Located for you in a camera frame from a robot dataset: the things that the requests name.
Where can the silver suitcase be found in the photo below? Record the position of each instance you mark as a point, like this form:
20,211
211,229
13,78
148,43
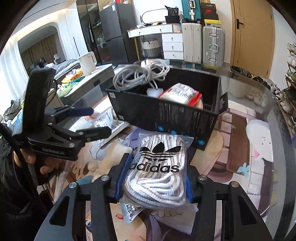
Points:
214,46

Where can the white electric kettle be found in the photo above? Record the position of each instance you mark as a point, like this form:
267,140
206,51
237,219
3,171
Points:
87,63

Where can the dark glass display cabinet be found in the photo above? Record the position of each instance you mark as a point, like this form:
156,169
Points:
90,34

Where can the white sheer curtain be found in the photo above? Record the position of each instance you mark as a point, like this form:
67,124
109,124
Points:
13,69

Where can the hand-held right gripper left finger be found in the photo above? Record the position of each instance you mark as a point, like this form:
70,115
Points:
121,180

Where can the striped floor rug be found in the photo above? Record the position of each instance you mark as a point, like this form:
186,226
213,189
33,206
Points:
122,66

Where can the white suitcase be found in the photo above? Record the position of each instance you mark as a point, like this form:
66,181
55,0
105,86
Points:
192,41

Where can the person's left hand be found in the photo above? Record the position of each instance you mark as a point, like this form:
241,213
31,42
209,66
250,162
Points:
46,169

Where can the pile of colourful clothes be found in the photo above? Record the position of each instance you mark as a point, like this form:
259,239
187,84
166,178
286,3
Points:
67,90

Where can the grey side cabinet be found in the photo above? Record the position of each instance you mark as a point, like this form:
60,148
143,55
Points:
92,80

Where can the white foam sheet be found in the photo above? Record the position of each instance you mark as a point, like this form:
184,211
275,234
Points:
153,92

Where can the bag of white striped shoelaces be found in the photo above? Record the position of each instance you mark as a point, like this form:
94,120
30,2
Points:
157,162

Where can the oval mirror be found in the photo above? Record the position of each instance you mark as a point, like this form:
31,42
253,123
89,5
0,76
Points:
153,16

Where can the clear printed plastic bag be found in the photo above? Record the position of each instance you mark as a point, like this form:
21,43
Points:
130,212

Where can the white printed plastic bag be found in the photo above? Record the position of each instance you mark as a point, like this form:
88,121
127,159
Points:
118,126

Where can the black refrigerator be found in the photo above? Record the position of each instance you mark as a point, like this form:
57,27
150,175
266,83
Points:
118,34

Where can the black bag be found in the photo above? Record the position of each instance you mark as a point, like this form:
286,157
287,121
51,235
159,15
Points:
173,18

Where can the white dressing table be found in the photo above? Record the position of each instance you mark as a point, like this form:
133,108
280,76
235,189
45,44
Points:
172,44

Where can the bed with grey blanket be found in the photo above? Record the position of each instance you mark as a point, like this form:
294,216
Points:
67,66

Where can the red-zip bag of shoelaces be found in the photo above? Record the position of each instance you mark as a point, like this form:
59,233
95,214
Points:
180,92

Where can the wooden shoe rack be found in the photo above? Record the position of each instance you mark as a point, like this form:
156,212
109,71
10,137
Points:
289,80

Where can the yellow and black shoe box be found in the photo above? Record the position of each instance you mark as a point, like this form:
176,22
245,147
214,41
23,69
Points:
211,22

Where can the collection of assorted shoes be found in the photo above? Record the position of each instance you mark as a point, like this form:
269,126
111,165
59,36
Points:
286,106

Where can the brown curtain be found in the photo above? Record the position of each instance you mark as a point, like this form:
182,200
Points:
41,48

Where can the printed cartoon table mat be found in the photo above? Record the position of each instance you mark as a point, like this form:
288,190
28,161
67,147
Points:
231,148

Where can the woven storage basket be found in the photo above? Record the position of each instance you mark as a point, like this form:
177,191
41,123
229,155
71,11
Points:
151,49

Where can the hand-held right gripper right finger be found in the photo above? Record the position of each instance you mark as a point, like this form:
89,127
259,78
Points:
189,193

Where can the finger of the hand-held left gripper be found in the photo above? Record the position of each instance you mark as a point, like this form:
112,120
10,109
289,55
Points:
97,134
81,112

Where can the person's left forearm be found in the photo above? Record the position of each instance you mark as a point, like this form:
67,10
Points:
13,197

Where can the black red-logo shoe box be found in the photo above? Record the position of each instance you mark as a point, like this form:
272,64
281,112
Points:
209,13

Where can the black cardboard box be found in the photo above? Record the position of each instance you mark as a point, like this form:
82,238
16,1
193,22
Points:
161,115

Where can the teal suitcase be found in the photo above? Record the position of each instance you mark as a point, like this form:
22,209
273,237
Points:
190,11

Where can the wooden door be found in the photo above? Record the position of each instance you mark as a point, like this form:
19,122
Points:
254,41

